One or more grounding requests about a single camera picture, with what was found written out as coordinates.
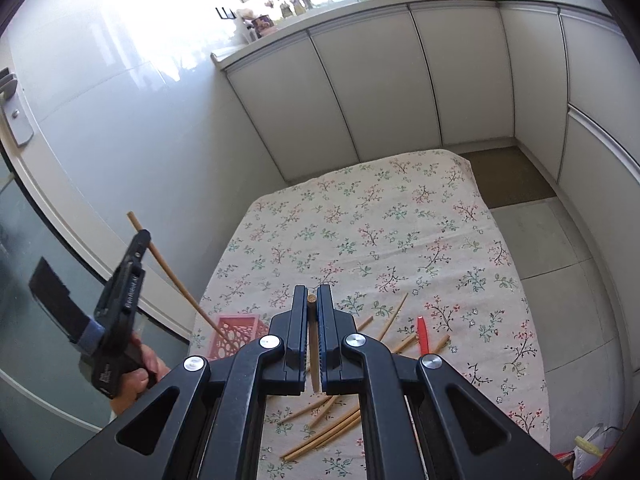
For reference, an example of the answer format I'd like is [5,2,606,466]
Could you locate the glass sliding door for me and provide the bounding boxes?
[0,134,196,480]

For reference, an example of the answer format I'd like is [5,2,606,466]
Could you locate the silver door handle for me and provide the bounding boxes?
[0,67,34,148]

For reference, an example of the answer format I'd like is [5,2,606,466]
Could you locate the red plastic spoon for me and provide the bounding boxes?
[416,316,430,356]

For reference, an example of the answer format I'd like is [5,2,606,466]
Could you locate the person's left hand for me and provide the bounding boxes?
[110,333,170,416]

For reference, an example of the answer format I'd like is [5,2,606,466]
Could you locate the wooden chopstick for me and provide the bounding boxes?
[308,396,338,428]
[281,408,361,462]
[307,294,320,393]
[392,334,418,354]
[279,396,331,425]
[378,292,409,341]
[357,315,373,332]
[149,242,239,350]

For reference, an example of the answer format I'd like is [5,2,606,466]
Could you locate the brown floor mat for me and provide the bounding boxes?
[462,146,555,209]

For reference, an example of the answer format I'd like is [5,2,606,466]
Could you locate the white kitchen cabinets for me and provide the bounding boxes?
[218,0,639,338]

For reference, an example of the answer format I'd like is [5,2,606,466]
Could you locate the snack bags pile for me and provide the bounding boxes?
[554,424,623,479]

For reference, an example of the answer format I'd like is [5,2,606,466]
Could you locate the floral tablecloth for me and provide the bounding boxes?
[186,148,551,480]

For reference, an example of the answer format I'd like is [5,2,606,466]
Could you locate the pink perforated utensil holder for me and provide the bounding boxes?
[207,314,268,361]

